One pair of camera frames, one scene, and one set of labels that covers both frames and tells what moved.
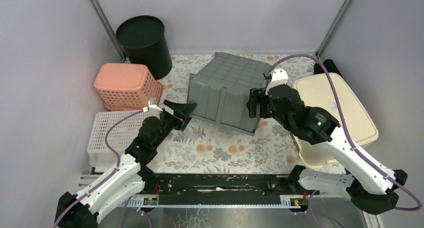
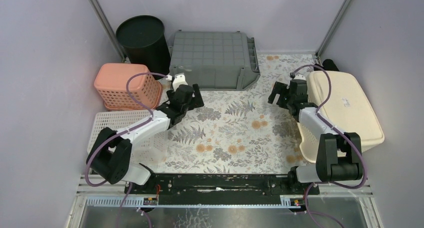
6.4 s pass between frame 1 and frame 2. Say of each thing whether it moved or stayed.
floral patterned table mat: stayed
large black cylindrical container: stayed
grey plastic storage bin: moved
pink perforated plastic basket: stayed
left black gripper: moved
